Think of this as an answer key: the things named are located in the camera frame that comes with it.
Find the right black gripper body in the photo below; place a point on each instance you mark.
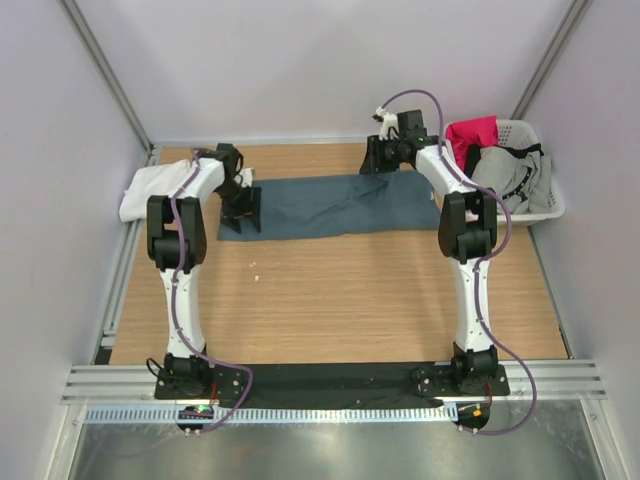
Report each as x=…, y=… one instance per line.
x=390, y=155

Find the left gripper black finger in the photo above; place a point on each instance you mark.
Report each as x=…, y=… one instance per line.
x=255, y=208
x=231, y=221

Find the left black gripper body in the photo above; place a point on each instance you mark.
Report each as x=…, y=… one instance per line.
x=237, y=199

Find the blue-grey t-shirt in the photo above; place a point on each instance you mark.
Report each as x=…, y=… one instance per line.
x=328, y=206

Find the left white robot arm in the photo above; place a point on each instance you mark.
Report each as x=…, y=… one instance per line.
x=177, y=245

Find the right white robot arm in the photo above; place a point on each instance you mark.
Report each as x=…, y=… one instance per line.
x=467, y=232

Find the folded white t-shirt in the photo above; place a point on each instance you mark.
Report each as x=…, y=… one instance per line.
x=149, y=181

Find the red t-shirt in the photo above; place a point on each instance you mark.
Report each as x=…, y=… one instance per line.
x=468, y=135

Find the white plastic laundry basket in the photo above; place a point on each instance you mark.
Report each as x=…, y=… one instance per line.
x=519, y=134

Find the grey t-shirt black trim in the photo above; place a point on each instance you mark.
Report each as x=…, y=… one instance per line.
x=521, y=177

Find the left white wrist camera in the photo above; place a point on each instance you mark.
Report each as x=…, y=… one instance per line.
x=246, y=176

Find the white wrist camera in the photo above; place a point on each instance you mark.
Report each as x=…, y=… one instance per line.
x=388, y=124
x=246, y=176

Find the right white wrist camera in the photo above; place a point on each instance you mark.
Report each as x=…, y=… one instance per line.
x=388, y=124

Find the left aluminium corner post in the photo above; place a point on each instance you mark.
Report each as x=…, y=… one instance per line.
x=97, y=56

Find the aluminium corner post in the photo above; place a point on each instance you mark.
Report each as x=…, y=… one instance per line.
x=553, y=52
x=97, y=56

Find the white slotted cable duct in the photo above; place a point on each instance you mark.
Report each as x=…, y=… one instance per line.
x=200, y=414

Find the right aluminium corner post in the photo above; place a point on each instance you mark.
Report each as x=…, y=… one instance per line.
x=553, y=52

